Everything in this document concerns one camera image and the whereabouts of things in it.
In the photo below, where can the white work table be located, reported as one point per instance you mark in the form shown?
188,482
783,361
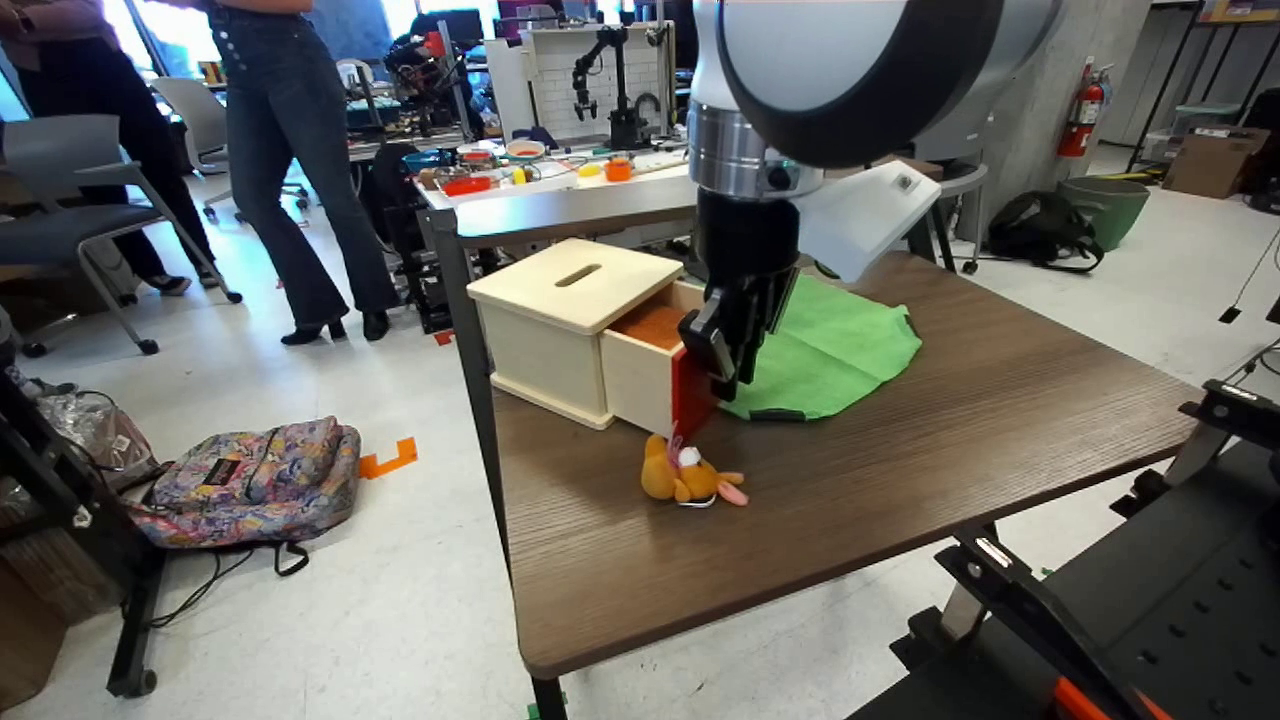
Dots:
561,200

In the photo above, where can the person in dark clothes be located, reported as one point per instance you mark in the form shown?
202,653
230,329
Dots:
81,82

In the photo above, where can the grey office chair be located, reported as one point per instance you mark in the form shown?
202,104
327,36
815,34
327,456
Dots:
65,200

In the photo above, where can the green cloth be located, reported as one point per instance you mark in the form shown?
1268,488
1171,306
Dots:
835,353

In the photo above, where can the green bin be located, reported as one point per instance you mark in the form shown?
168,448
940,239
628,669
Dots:
1112,205

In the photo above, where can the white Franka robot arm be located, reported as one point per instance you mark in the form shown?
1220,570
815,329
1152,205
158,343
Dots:
826,64

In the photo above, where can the small black robot arm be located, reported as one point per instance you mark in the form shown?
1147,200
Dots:
621,82

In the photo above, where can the red fronted wooden drawer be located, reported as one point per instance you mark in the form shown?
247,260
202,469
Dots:
653,369

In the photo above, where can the cardboard box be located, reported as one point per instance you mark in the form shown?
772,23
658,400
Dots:
1214,163

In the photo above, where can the red fire extinguisher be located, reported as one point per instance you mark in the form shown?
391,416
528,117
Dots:
1082,117

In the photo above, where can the floral backpack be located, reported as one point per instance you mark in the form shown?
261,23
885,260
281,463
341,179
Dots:
252,482

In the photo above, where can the orange floor bracket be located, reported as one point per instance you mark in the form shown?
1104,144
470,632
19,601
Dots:
391,463

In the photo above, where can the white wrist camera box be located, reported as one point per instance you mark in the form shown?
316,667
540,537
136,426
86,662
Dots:
866,219

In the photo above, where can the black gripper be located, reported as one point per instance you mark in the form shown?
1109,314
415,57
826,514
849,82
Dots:
747,246

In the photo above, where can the brown wooden table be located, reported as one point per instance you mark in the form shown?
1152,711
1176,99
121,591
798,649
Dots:
460,306

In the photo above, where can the orange plush toy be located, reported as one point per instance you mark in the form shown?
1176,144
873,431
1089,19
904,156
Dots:
681,477

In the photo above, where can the black stand frame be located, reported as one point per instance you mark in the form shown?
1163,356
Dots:
135,612

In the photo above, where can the black perforated cart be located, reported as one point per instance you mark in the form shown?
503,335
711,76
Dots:
1163,601

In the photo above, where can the black bag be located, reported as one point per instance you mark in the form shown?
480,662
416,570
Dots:
1040,224

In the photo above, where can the orange cup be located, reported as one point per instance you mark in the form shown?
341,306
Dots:
621,169

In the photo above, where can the person in blue jeans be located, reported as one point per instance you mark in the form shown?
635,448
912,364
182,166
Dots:
287,135

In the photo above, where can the red flat tray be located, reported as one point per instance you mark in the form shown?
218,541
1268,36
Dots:
465,184

